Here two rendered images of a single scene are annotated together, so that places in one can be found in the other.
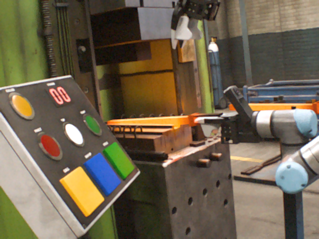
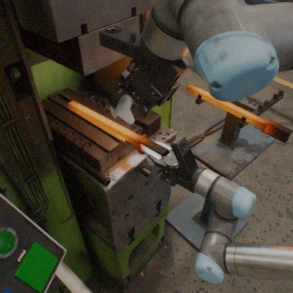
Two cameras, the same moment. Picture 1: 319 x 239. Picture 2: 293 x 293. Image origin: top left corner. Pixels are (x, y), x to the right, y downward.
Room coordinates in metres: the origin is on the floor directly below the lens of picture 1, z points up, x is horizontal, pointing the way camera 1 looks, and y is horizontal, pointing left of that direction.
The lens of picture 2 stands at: (0.66, -0.14, 1.58)
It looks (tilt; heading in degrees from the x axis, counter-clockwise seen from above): 43 degrees down; 2
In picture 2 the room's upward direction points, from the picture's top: straight up
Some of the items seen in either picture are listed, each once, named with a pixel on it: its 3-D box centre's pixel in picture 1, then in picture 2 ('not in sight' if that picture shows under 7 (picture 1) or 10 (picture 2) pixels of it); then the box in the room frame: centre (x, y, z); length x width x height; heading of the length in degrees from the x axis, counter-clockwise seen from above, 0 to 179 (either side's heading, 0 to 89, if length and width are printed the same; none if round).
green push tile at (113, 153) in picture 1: (117, 161); (36, 266); (0.89, 0.10, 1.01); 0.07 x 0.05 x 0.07; 166
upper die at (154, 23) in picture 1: (111, 32); (62, 26); (1.44, 0.13, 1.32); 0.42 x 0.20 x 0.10; 51
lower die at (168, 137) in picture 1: (125, 136); (82, 124); (1.44, 0.13, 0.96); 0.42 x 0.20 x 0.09; 51
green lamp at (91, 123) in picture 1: (92, 124); (4, 242); (0.90, 0.14, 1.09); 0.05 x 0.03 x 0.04; 141
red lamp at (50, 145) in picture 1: (50, 146); not in sight; (0.71, 0.19, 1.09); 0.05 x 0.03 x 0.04; 141
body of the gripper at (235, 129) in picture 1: (241, 126); (182, 171); (1.19, -0.23, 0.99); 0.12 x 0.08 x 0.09; 51
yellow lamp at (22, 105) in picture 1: (22, 105); not in sight; (0.72, 0.23, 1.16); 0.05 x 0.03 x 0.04; 141
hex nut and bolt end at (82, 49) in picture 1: (81, 56); (17, 80); (1.26, 0.21, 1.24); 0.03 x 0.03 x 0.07; 51
